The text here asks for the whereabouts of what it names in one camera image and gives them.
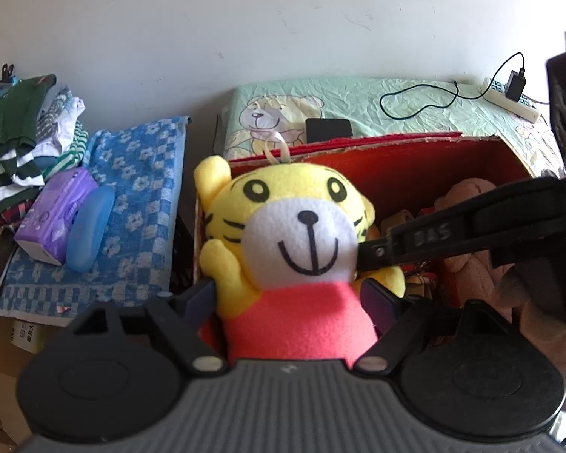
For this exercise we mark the black binder clip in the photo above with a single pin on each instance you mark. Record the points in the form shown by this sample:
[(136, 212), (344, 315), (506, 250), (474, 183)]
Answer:
[(7, 74)]

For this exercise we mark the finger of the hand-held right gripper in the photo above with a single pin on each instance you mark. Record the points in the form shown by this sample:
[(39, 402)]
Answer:
[(434, 238)]

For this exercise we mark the green printed desktop cloth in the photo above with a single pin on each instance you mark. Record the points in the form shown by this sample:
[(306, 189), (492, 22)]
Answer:
[(358, 99)]

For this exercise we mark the white grey folded garment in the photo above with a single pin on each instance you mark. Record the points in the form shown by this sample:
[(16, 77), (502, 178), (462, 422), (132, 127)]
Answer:
[(59, 113)]

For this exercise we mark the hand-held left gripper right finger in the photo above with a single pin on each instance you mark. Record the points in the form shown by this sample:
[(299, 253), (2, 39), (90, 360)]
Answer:
[(378, 304)]

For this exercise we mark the person's right hand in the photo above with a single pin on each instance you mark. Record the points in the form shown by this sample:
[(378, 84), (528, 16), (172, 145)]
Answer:
[(547, 339)]

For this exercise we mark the yellow tiger plush toy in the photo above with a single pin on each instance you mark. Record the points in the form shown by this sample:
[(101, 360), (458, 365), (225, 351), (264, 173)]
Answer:
[(292, 226)]

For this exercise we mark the black charger plug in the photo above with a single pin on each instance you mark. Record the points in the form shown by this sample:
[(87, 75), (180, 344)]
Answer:
[(515, 86)]

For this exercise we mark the blue glasses case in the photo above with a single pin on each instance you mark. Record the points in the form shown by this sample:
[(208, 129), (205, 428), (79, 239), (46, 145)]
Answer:
[(89, 226)]

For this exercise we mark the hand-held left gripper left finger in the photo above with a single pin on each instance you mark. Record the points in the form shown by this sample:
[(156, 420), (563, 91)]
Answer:
[(202, 295)]

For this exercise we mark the red cardboard box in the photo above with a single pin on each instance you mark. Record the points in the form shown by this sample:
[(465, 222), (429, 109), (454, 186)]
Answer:
[(405, 174)]

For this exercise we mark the dark green garment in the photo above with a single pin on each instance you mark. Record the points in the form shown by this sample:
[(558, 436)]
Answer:
[(9, 113)]

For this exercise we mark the purple tissue pack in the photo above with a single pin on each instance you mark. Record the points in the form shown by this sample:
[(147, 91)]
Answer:
[(56, 207)]

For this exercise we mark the pile of folded clothes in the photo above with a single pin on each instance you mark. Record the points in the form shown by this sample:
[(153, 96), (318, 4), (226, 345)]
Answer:
[(14, 170)]

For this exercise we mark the brown cardboard box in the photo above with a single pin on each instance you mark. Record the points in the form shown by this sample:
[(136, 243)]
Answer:
[(9, 347)]

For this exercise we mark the black phone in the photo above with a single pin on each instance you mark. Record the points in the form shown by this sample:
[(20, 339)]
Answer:
[(328, 130)]

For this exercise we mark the white power strip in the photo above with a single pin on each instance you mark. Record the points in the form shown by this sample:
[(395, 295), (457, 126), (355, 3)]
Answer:
[(524, 111)]

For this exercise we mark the blue floral cloth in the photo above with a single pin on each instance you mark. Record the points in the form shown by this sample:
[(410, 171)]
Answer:
[(141, 188)]

